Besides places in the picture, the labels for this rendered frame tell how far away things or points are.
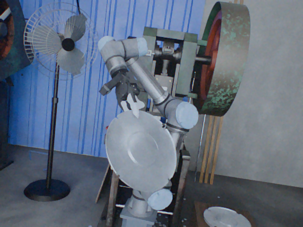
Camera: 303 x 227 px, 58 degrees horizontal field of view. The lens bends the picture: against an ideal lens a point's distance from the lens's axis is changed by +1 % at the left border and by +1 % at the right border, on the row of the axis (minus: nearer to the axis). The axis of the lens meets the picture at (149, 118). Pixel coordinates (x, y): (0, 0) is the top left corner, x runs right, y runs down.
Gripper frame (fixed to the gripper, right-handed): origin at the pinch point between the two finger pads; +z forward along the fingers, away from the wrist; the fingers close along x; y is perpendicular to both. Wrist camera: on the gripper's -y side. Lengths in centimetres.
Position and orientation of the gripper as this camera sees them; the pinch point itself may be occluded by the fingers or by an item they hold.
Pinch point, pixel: (133, 116)
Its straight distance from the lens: 96.3
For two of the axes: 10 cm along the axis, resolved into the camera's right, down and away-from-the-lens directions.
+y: 7.0, -0.4, 7.1
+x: -6.0, 5.1, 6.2
